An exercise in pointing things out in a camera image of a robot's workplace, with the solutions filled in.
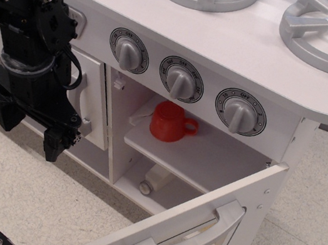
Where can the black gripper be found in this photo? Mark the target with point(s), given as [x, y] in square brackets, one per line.
[41, 93]

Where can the white oven door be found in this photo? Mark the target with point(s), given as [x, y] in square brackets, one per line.
[255, 194]

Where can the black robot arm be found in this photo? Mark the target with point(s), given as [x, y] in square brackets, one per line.
[34, 31]

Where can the left grey control knob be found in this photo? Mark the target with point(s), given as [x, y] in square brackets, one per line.
[129, 51]

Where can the grey control knob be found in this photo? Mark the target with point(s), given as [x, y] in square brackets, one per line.
[181, 79]
[240, 112]
[129, 51]

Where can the white plastic bottle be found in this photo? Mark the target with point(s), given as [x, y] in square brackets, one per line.
[155, 179]

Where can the red plastic cup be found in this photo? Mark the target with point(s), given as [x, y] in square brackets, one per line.
[169, 124]

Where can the middle grey control knob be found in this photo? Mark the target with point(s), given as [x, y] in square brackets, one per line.
[181, 79]

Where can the white toy kitchen stove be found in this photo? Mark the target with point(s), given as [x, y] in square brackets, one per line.
[196, 110]

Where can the right grey control knob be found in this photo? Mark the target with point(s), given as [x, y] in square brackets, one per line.
[240, 112]

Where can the silver cabinet door handle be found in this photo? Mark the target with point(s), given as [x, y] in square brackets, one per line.
[80, 98]

